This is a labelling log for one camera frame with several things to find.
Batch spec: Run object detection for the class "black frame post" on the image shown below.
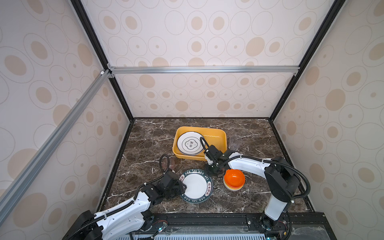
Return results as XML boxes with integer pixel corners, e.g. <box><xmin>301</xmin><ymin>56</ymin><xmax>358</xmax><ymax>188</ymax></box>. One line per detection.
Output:
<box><xmin>70</xmin><ymin>0</ymin><xmax>135</xmax><ymax>122</ymax></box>
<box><xmin>269</xmin><ymin>0</ymin><xmax>347</xmax><ymax>123</ymax></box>

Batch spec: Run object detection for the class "horizontal aluminium rail back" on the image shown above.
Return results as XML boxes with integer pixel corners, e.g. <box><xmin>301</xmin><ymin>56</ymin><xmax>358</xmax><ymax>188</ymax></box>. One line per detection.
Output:
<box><xmin>111</xmin><ymin>66</ymin><xmax>300</xmax><ymax>75</ymax></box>

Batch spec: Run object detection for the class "yellow plastic bin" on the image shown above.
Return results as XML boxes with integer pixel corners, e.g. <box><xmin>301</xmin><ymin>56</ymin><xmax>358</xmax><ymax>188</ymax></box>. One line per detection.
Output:
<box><xmin>173</xmin><ymin>126</ymin><xmax>227</xmax><ymax>161</ymax></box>

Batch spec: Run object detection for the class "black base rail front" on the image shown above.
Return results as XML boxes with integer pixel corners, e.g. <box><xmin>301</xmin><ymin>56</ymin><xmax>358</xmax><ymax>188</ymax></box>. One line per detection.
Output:
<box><xmin>78</xmin><ymin>212</ymin><xmax>337</xmax><ymax>240</ymax></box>

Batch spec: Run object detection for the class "white plate green rim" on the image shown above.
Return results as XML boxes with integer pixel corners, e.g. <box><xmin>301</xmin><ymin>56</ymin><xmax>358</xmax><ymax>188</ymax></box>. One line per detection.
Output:
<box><xmin>179</xmin><ymin>169</ymin><xmax>214</xmax><ymax>204</ymax></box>

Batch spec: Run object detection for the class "white plate quatrefoil pattern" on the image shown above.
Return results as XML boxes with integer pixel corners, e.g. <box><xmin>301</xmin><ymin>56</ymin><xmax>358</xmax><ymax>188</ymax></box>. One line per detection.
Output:
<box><xmin>177</xmin><ymin>132</ymin><xmax>203</xmax><ymax>156</ymax></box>

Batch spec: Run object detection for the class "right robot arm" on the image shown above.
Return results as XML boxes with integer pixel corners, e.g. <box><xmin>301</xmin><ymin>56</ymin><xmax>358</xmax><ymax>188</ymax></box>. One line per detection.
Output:
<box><xmin>203</xmin><ymin>145</ymin><xmax>311</xmax><ymax>223</ymax></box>

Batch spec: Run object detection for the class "orange bowl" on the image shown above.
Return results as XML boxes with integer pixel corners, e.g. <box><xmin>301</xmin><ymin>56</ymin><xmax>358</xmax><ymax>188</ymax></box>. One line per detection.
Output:
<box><xmin>223</xmin><ymin>169</ymin><xmax>246</xmax><ymax>187</ymax></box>

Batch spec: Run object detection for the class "diagonal aluminium rail left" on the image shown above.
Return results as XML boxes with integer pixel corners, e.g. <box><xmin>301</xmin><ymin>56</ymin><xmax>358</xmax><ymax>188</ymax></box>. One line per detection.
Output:
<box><xmin>1</xmin><ymin>69</ymin><xmax>112</xmax><ymax>224</ymax></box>

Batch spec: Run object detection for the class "black frame post left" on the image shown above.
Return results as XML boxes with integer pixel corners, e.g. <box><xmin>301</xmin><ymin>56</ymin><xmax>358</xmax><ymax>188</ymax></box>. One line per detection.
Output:
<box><xmin>70</xmin><ymin>0</ymin><xmax>135</xmax><ymax>122</ymax></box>

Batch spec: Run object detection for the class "black frame post right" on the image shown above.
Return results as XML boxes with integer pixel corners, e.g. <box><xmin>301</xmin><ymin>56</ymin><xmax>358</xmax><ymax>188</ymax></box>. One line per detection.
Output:
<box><xmin>269</xmin><ymin>0</ymin><xmax>347</xmax><ymax>123</ymax></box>

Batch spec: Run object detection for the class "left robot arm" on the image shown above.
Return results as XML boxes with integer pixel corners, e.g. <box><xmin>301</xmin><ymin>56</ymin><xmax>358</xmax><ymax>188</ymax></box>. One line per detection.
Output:
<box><xmin>63</xmin><ymin>171</ymin><xmax>187</xmax><ymax>240</ymax></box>

